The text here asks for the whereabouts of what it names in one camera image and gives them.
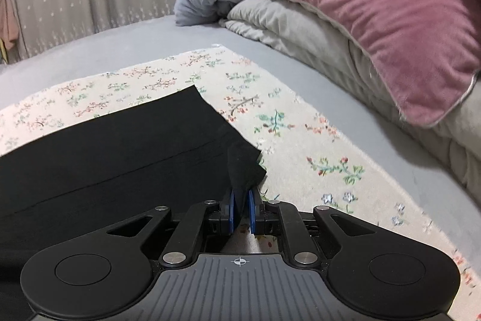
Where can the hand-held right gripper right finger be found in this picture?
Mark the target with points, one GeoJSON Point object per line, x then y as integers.
{"type": "Point", "coordinates": [251, 211]}

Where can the floral printed bed cover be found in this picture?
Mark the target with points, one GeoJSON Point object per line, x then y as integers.
{"type": "Point", "coordinates": [300, 140]}

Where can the yellow rack pole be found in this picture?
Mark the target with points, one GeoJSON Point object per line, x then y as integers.
{"type": "Point", "coordinates": [3, 52]}

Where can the grey quilted comforter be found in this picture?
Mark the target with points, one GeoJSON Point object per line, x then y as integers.
{"type": "Point", "coordinates": [285, 24]}

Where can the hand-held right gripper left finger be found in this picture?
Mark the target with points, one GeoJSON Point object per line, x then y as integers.
{"type": "Point", "coordinates": [232, 210]}

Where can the grey bed sheet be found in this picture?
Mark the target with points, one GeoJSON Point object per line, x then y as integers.
{"type": "Point", "coordinates": [131, 37]}

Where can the pink hanging garment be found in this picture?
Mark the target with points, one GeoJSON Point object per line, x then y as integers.
{"type": "Point", "coordinates": [7, 20]}

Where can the black pants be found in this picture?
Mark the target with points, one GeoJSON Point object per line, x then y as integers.
{"type": "Point", "coordinates": [112, 163]}

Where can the pink velvet pillow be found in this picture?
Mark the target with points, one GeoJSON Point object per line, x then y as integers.
{"type": "Point", "coordinates": [368, 20]}

